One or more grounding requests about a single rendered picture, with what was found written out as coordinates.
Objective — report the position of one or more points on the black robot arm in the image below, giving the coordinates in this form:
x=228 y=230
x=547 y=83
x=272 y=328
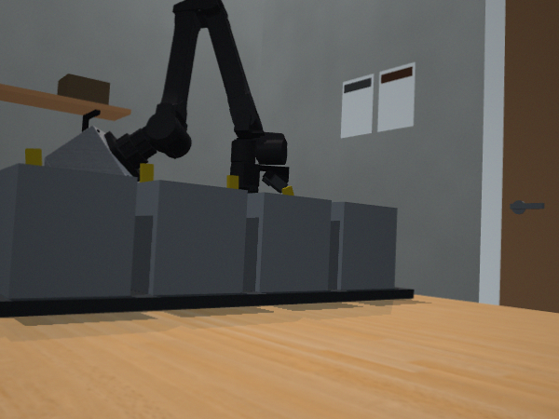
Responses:
x=167 y=128

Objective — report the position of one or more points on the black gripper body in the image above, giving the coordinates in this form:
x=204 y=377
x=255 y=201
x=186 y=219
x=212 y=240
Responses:
x=237 y=169

